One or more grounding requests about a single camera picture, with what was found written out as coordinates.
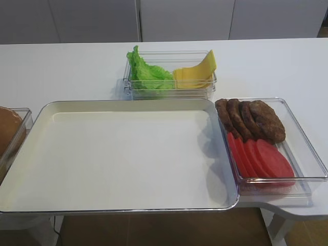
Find yellow cheese slices stack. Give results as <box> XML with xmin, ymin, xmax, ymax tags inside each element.
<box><xmin>173</xmin><ymin>50</ymin><xmax>217</xmax><ymax>89</ymax></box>

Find large silver metal tray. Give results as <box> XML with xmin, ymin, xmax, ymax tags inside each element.
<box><xmin>1</xmin><ymin>99</ymin><xmax>239</xmax><ymax>214</ymax></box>

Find leftmost red tomato slice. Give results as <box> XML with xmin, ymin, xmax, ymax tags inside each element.
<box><xmin>227</xmin><ymin>132</ymin><xmax>249</xmax><ymax>178</ymax></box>

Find red tomato slice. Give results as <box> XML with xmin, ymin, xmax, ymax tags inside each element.
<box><xmin>255</xmin><ymin>139</ymin><xmax>294</xmax><ymax>178</ymax></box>
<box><xmin>227</xmin><ymin>132</ymin><xmax>249</xmax><ymax>178</ymax></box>
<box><xmin>244</xmin><ymin>139</ymin><xmax>272</xmax><ymax>178</ymax></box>
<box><xmin>234</xmin><ymin>138</ymin><xmax>258</xmax><ymax>178</ymax></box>

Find brown meat patty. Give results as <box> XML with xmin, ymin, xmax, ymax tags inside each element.
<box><xmin>238</xmin><ymin>101</ymin><xmax>273</xmax><ymax>144</ymax></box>
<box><xmin>249</xmin><ymin>100</ymin><xmax>286</xmax><ymax>143</ymax></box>
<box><xmin>227</xmin><ymin>98</ymin><xmax>254</xmax><ymax>142</ymax></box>
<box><xmin>215</xmin><ymin>98</ymin><xmax>241</xmax><ymax>139</ymax></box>

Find green lettuce leaf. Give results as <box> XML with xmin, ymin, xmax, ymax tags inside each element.
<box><xmin>127</xmin><ymin>45</ymin><xmax>175</xmax><ymax>90</ymax></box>

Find leftmost brown meat patty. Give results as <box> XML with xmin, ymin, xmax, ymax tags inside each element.
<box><xmin>215</xmin><ymin>98</ymin><xmax>241</xmax><ymax>139</ymax></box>

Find clear patty and tomato container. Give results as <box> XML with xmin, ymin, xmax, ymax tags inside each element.
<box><xmin>215</xmin><ymin>98</ymin><xmax>327</xmax><ymax>207</ymax></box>

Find front red tomato slice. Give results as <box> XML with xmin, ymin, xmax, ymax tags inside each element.
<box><xmin>255</xmin><ymin>139</ymin><xmax>294</xmax><ymax>178</ymax></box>

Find clear lettuce and cheese container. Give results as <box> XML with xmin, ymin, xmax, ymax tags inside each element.
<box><xmin>123</xmin><ymin>49</ymin><xmax>217</xmax><ymax>100</ymax></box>

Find front brown meat patty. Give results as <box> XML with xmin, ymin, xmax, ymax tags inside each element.
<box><xmin>249</xmin><ymin>100</ymin><xmax>286</xmax><ymax>143</ymax></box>

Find white table leg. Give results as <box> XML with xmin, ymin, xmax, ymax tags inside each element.
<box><xmin>260</xmin><ymin>209</ymin><xmax>295</xmax><ymax>246</ymax></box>

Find brown burger bun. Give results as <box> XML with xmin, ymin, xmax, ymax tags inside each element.
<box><xmin>1</xmin><ymin>107</ymin><xmax>23</xmax><ymax>156</ymax></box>

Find black power cable under table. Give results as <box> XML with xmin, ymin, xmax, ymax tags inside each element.
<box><xmin>52</xmin><ymin>215</ymin><xmax>62</xmax><ymax>240</ymax></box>

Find clear bun container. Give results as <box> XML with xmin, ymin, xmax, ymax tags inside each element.
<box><xmin>1</xmin><ymin>108</ymin><xmax>33</xmax><ymax>181</ymax></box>

